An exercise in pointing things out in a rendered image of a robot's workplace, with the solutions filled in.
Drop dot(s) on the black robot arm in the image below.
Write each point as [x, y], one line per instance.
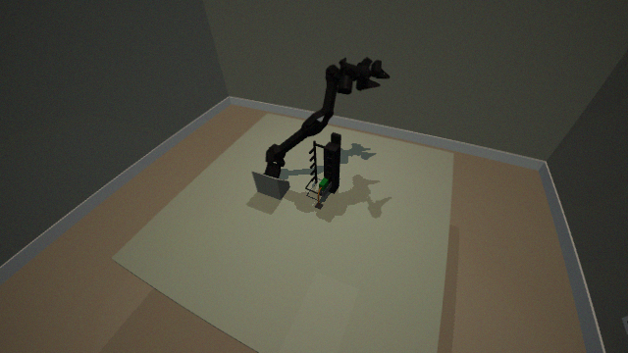
[338, 80]

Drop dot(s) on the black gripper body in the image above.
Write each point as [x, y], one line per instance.
[362, 75]

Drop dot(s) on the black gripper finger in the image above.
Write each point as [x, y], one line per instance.
[383, 75]
[371, 84]

